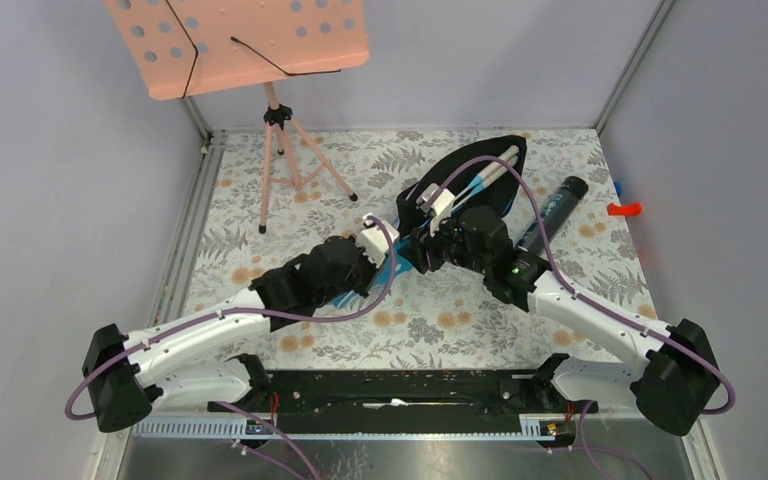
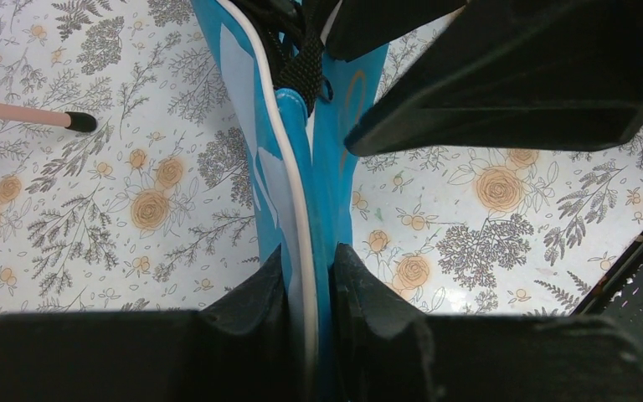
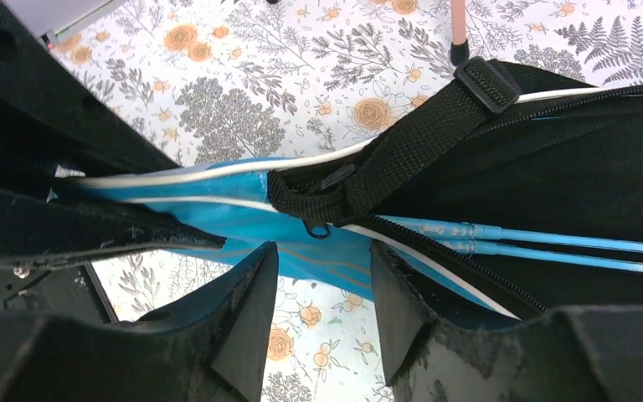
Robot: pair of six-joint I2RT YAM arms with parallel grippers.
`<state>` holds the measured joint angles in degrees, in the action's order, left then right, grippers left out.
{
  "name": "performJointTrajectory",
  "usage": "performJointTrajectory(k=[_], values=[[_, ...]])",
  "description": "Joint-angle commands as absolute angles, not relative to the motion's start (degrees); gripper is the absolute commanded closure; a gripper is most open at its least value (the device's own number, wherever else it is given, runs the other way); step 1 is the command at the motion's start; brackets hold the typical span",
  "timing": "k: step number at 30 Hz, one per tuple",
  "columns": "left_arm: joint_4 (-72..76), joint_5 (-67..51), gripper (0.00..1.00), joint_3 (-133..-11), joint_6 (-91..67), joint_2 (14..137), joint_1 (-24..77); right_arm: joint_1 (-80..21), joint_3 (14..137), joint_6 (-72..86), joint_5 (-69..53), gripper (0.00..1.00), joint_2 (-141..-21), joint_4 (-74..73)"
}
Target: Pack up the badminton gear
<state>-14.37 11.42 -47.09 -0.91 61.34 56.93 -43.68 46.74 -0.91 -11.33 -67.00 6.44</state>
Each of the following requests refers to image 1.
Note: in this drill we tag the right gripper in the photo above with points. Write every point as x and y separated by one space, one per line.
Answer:
426 240

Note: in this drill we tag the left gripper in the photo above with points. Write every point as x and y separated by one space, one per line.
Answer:
373 259

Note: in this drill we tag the blue racket cover bag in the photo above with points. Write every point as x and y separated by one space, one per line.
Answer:
439 187

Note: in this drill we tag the blue racket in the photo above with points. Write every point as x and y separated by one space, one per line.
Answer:
513 150
486 177

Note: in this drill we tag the black shuttlecock tube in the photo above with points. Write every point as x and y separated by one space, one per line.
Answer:
554 213

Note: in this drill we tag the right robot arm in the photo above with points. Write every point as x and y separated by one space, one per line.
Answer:
667 373

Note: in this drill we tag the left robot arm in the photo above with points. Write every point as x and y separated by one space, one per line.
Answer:
128 374

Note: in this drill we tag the pink music stand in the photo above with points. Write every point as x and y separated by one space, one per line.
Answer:
187 48

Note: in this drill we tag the red clip on wall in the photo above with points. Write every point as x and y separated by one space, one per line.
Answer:
624 210

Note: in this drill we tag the black front rail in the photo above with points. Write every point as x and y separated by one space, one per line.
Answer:
405 402

